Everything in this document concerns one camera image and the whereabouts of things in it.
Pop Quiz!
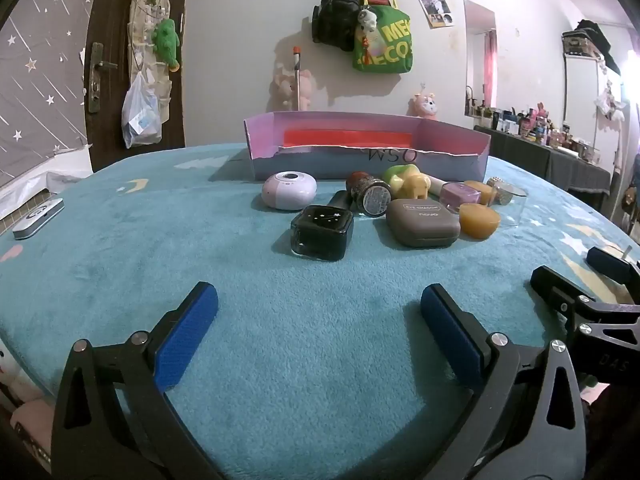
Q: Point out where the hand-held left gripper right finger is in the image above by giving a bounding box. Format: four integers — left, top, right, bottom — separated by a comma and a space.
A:
420, 283, 587, 480

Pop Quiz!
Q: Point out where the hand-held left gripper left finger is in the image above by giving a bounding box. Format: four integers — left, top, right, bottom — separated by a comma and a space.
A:
50, 281, 223, 480

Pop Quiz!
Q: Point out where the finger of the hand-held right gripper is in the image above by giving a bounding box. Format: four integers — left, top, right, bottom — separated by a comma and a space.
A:
586, 246, 640, 286
530, 265, 640, 376

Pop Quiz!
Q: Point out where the clear glass cup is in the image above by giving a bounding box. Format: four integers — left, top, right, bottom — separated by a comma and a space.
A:
492, 185, 528, 227

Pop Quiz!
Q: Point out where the orange round puck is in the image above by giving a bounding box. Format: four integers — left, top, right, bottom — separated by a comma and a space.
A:
463, 180, 496, 206
459, 203, 502, 239

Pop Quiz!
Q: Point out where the gold studded cylinder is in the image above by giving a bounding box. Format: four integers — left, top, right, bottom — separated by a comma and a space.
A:
487, 176, 516, 206

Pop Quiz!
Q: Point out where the grey eyeshadow case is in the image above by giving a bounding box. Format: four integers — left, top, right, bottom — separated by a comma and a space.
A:
385, 198, 461, 248

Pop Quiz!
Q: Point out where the purple nail polish bottle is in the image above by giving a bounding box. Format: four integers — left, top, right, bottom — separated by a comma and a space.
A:
427, 177, 483, 215

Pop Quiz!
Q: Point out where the dark red glitter bottle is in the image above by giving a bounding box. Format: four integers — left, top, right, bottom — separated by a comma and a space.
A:
346, 171, 393, 218

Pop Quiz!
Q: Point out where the green and yellow toy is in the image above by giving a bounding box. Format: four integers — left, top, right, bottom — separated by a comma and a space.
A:
382, 164, 432, 202

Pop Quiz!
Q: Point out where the black nail polish bottle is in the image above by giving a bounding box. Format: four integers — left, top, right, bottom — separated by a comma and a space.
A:
290, 190, 355, 262

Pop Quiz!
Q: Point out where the pink round compact device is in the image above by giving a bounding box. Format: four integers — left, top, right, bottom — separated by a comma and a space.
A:
261, 171, 318, 211

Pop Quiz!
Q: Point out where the pink cardboard box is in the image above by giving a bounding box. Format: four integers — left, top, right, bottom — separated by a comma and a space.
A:
243, 111, 492, 182

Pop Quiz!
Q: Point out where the teal fleece blanket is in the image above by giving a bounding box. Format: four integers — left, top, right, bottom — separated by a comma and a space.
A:
0, 142, 640, 480

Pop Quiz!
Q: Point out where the table with dark cloth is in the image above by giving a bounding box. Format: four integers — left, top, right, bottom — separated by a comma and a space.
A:
472, 125, 613, 211

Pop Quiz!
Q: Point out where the row of cosmetic bottles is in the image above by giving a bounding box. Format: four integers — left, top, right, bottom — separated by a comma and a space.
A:
470, 100, 601, 161

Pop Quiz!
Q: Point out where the silver flat device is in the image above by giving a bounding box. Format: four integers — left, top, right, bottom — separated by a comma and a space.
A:
12, 198, 65, 240

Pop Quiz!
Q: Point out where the white foil sheet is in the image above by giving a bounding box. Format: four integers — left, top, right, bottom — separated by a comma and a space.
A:
0, 170, 86, 221

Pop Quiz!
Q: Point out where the pink curtain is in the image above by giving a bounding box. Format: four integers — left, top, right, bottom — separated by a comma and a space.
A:
482, 30, 498, 111

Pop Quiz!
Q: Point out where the clear plastic bag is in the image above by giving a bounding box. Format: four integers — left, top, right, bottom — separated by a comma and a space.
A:
121, 72, 163, 149

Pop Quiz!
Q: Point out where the dark bag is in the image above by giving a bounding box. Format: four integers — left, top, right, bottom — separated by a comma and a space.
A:
562, 20, 621, 76

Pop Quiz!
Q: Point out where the pink plush pig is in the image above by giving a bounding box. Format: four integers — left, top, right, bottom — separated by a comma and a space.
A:
272, 70, 316, 111

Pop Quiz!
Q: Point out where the green tote bag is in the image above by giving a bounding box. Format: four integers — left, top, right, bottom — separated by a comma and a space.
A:
352, 5, 415, 76

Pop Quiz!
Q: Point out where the green plush dinosaur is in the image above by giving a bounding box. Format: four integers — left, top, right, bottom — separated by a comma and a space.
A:
151, 18, 182, 72

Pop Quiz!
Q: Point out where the grey star print sheet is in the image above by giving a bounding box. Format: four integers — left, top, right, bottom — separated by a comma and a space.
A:
0, 0, 108, 191

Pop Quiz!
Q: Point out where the dark brown door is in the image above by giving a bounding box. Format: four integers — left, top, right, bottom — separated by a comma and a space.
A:
82, 0, 188, 173

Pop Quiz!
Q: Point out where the beige hanging organizer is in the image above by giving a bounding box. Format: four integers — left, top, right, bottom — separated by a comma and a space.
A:
127, 0, 173, 126

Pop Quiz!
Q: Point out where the black backpack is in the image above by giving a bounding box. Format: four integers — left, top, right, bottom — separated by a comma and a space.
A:
312, 0, 363, 53

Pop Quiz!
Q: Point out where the pink plush wall toy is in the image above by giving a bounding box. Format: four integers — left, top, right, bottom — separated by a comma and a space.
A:
410, 91, 441, 121

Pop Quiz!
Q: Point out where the metal door handle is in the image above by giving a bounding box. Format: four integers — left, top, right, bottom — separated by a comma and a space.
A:
88, 42, 118, 113

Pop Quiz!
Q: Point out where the mop handle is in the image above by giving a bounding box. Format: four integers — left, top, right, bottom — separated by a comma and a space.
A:
292, 46, 302, 111

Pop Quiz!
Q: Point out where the wall photo print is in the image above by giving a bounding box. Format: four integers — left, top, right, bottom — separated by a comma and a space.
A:
415, 0, 455, 29

